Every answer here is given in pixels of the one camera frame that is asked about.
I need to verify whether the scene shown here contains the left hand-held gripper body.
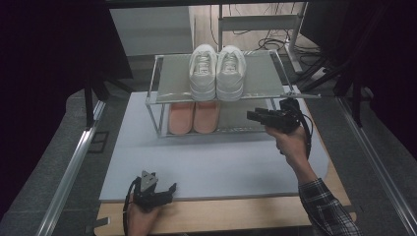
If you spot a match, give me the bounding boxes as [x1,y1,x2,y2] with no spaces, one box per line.
[131,170,169,211]

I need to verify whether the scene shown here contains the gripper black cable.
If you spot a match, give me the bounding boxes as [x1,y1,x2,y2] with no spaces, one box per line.
[293,102,315,160]
[122,176,142,236]

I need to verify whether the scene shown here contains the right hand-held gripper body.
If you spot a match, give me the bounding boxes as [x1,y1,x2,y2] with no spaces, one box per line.
[264,92,322,135]

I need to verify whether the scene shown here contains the metal mesh shoe rack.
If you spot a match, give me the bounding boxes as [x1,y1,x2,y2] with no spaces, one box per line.
[145,49,299,139]

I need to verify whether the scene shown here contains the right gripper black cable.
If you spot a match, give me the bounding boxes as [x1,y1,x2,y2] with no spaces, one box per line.
[293,102,315,160]

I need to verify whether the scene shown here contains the white cabinet panel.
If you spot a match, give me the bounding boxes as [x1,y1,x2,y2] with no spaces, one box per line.
[109,6,196,57]

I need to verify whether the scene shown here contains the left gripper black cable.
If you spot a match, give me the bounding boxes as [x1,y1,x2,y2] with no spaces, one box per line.
[122,176,142,236]

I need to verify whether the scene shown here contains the person's right hand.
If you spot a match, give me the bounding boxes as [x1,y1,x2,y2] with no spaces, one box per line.
[265,125,311,169]

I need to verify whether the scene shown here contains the small black bracket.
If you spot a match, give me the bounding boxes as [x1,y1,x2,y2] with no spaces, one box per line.
[87,131,110,154]

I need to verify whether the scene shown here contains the grey metal desk frame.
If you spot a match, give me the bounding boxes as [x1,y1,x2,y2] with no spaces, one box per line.
[217,2,310,74]

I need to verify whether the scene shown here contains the person's left hand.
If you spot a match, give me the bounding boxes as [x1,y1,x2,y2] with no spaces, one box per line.
[126,196,162,236]

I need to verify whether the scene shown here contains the aluminium rail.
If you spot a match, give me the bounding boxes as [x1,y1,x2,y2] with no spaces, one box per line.
[34,99,106,236]
[336,96,417,236]

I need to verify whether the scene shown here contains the black tripod stand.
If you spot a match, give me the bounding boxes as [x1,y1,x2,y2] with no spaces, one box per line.
[294,48,366,128]

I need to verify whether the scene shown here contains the pink slipper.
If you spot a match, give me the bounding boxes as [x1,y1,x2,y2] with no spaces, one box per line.
[193,100,221,134]
[167,101,197,136]

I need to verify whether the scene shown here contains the white sneaker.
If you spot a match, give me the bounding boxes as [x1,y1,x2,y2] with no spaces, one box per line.
[215,44,247,102]
[188,43,218,102]

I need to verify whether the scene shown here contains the black floor cables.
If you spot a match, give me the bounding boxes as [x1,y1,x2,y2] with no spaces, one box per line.
[209,3,323,57]

